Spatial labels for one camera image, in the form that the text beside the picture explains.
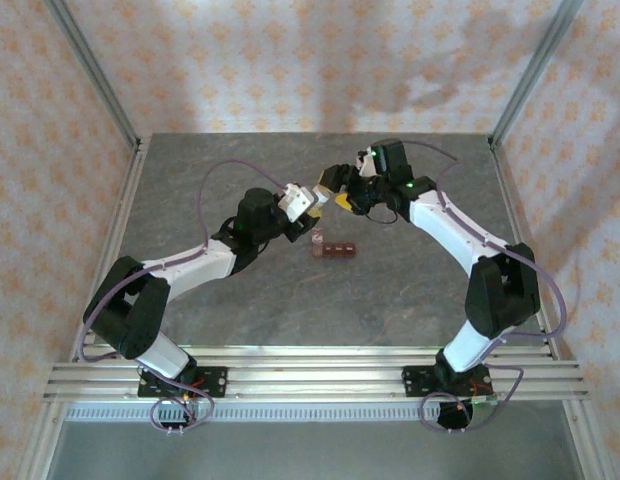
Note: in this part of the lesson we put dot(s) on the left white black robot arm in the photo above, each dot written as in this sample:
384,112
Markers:
190,265

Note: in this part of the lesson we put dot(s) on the grey metal shelf sheet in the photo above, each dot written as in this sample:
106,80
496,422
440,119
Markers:
315,450

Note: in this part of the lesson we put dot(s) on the aluminium frame leg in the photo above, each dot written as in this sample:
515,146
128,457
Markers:
585,445
40,445

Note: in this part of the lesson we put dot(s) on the brown chocolate bar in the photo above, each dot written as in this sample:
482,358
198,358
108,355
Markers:
340,250

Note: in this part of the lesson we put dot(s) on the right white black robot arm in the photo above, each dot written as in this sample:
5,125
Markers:
450,225

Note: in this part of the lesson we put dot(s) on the patterned fabric backdrop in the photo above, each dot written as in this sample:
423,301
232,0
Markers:
310,60

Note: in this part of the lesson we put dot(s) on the aluminium side rail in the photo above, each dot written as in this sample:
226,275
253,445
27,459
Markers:
122,210
512,210

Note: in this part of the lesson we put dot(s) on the small green circuit board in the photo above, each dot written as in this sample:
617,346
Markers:
485,400

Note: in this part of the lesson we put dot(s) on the aluminium base beam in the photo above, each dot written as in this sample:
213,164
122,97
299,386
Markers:
315,382

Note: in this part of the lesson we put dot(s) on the aluminium table edge rail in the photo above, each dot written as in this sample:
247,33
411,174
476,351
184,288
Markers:
315,352

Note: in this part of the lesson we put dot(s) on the aluminium frame post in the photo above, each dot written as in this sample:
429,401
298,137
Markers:
535,65
95,75

